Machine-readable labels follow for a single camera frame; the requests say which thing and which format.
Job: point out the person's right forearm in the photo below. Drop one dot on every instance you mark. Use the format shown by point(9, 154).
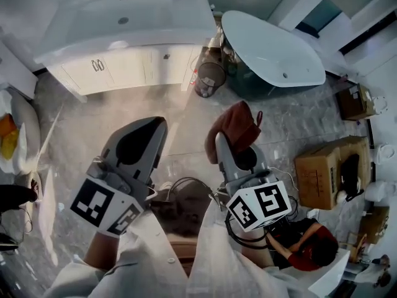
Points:
point(257, 254)

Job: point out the person's left forearm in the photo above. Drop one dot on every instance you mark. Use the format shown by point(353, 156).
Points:
point(100, 250)

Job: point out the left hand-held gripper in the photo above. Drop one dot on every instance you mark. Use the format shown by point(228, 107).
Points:
point(93, 199)

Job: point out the white panel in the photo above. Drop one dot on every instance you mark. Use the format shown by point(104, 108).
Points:
point(333, 275)

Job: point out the white toilet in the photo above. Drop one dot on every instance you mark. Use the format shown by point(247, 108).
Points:
point(24, 126)

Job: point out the person's white coat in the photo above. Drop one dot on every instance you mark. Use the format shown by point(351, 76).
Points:
point(145, 259)

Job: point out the black bag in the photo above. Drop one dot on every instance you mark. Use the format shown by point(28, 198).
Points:
point(352, 175)

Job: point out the white sink vanity cabinet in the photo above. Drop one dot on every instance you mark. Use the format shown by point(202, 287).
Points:
point(130, 42)

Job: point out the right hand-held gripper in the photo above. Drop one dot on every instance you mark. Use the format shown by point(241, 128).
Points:
point(263, 203)

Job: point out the orange plastic bag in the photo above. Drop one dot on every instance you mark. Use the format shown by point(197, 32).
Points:
point(9, 138)

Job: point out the black mesh wastebasket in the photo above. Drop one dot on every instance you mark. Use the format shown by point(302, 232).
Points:
point(209, 79)

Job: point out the red-brown cloth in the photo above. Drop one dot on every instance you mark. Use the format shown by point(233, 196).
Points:
point(239, 126)

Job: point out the dark brown cardboard box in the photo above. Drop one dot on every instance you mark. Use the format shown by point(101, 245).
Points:
point(353, 102)

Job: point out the white bathtub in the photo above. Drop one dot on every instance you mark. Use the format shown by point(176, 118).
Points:
point(270, 51)

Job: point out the large cardboard box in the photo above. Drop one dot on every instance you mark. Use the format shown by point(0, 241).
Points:
point(316, 172)

